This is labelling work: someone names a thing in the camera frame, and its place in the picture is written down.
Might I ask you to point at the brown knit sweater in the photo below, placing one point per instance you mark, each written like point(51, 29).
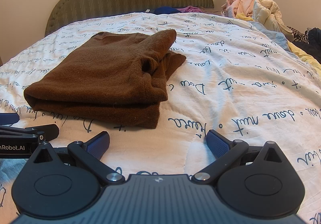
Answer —
point(115, 78)

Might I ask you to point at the dark clothes pile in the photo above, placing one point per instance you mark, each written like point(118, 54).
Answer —
point(308, 42)

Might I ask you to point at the light blue cloth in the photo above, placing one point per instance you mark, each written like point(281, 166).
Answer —
point(276, 37)

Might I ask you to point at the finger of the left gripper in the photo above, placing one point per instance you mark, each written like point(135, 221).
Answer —
point(45, 132)
point(9, 118)

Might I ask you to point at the yellow cloth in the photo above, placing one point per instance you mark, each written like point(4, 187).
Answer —
point(302, 55)

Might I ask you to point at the blue garment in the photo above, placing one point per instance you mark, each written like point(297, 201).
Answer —
point(165, 10)

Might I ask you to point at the cream puffy quilt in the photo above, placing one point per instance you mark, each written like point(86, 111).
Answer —
point(268, 14)

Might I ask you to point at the purple garment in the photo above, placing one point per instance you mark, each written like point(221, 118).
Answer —
point(190, 8)

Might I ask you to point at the pink clothes pile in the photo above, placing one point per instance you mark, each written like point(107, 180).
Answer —
point(233, 7)

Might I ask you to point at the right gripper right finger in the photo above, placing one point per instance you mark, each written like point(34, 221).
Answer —
point(226, 154)

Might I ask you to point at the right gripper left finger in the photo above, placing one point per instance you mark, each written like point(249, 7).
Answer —
point(88, 156)

